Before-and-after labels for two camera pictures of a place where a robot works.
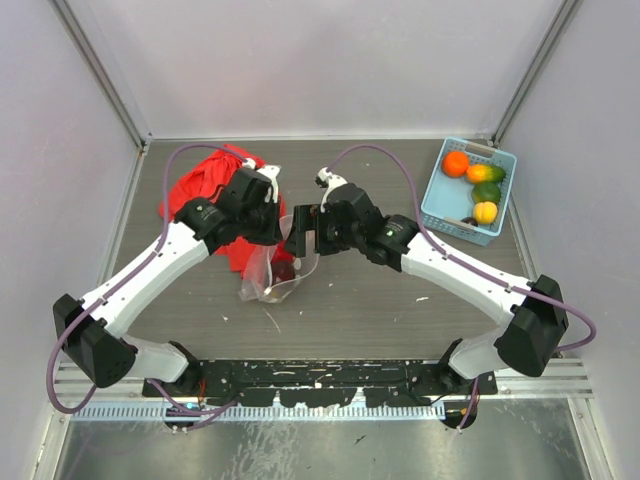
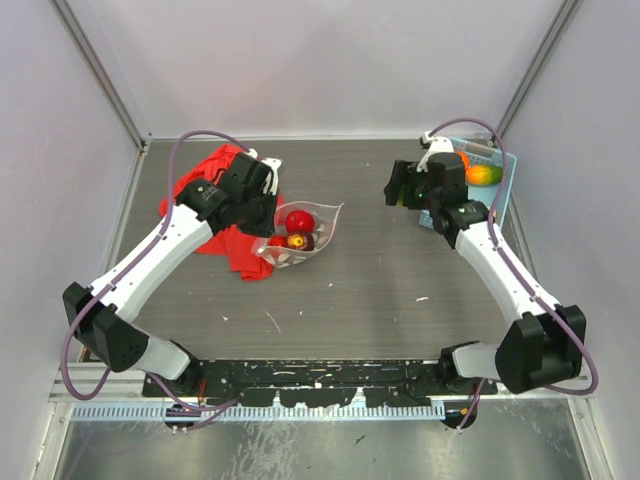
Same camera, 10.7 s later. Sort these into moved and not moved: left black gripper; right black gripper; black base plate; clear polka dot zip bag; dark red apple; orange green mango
Moved: clear polka dot zip bag; dark red apple; right black gripper
Not moved: black base plate; orange green mango; left black gripper
